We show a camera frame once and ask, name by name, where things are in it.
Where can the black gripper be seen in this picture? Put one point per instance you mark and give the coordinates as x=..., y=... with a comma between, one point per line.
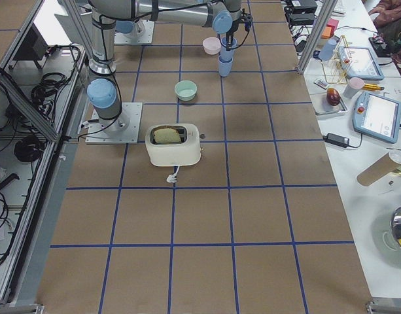
x=231, y=33

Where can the blue cup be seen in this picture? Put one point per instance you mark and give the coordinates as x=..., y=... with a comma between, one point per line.
x=224, y=66
x=226, y=54

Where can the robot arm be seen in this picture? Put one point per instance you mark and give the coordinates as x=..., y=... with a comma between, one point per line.
x=221, y=16
x=105, y=97

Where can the pink bowl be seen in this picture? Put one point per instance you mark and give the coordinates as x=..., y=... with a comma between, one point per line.
x=211, y=45

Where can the mint green bowl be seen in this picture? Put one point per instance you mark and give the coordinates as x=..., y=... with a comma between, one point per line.
x=186, y=90

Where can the metal tray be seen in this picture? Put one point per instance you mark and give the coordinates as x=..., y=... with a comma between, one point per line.
x=323, y=108

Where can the bread slice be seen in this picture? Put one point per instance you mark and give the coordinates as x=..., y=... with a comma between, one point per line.
x=166, y=135

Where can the white toaster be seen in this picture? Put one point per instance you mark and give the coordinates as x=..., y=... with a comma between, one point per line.
x=185, y=153

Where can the teach pendant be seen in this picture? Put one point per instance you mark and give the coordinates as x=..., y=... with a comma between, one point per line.
x=377, y=117
x=359, y=62

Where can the pink cup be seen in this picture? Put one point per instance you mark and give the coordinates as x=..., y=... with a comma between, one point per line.
x=354, y=85

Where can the black power adapter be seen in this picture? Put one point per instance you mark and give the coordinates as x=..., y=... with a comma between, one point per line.
x=336, y=140

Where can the cardboard tube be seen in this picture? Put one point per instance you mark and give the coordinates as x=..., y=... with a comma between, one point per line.
x=386, y=164

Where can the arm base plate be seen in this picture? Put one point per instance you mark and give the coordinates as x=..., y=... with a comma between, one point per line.
x=124, y=130
x=133, y=33

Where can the aluminium frame post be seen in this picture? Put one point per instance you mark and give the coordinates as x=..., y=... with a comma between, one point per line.
x=316, y=32

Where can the gold wire rack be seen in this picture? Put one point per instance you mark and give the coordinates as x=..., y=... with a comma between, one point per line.
x=330, y=54

